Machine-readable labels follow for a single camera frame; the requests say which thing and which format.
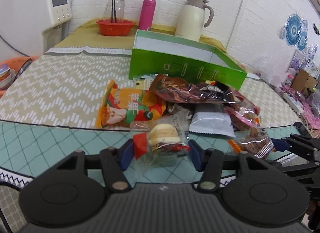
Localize large blue paper fan decoration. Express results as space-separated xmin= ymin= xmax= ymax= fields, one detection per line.
xmin=280 ymin=14 xmax=305 ymax=46

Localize patterned beige teal tablecloth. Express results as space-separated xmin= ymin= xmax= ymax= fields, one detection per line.
xmin=0 ymin=46 xmax=320 ymax=233

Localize grey appliance cable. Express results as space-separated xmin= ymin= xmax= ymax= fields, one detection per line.
xmin=0 ymin=32 xmax=32 ymax=57

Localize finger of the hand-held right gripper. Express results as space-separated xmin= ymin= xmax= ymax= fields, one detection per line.
xmin=271 ymin=134 xmax=320 ymax=166
xmin=293 ymin=122 xmax=316 ymax=138

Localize red plastic basket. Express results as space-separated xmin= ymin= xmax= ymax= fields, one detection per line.
xmin=96 ymin=18 xmax=136 ymax=37

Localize dark brown snack packet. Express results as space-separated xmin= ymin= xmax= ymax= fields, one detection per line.
xmin=149 ymin=73 xmax=234 ymax=104

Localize clear sandwich biscuit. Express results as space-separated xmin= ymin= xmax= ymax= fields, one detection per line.
xmin=130 ymin=120 xmax=192 ymax=160

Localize orange plastic basket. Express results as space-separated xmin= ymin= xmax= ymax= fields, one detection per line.
xmin=0 ymin=56 xmax=40 ymax=98

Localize pink thermos bottle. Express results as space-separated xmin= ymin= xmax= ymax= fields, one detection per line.
xmin=139 ymin=0 xmax=157 ymax=31

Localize white wall conduit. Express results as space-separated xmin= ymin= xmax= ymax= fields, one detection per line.
xmin=226 ymin=0 xmax=251 ymax=49

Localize cream thermal jug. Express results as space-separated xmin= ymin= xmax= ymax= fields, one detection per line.
xmin=174 ymin=0 xmax=215 ymax=42

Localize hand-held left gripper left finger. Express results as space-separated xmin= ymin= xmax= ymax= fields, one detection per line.
xmin=51 ymin=139 xmax=137 ymax=192

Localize brown cardboard box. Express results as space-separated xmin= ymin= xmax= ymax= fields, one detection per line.
xmin=290 ymin=69 xmax=318 ymax=96

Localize small blue paper fan decoration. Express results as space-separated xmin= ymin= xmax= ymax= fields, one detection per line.
xmin=297 ymin=31 xmax=309 ymax=51

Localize white snack packet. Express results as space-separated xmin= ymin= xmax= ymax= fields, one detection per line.
xmin=189 ymin=103 xmax=237 ymax=138

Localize stack of bowls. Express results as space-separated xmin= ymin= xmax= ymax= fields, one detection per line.
xmin=0 ymin=63 xmax=17 ymax=91

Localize pink clear snack packet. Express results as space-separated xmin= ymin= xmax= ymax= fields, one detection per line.
xmin=223 ymin=90 xmax=262 ymax=131

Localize orange snack bag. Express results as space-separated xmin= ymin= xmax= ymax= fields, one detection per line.
xmin=95 ymin=80 xmax=167 ymax=129

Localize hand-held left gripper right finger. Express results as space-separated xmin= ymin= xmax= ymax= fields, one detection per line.
xmin=189 ymin=140 xmax=273 ymax=194

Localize clear brown pastry packet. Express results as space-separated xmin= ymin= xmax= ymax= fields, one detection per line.
xmin=227 ymin=127 xmax=276 ymax=160

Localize glass carafe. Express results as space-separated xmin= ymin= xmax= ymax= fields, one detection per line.
xmin=104 ymin=0 xmax=127 ymax=22

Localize white appliance with screen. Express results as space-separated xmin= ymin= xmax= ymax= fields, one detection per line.
xmin=0 ymin=0 xmax=74 ymax=58

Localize pile of pink trinkets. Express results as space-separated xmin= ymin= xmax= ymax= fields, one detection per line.
xmin=279 ymin=83 xmax=320 ymax=125

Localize green cardboard box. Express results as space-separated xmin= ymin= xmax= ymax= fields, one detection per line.
xmin=128 ymin=29 xmax=248 ymax=91

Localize pale small snack packet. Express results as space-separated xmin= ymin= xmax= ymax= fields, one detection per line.
xmin=133 ymin=76 xmax=157 ymax=91

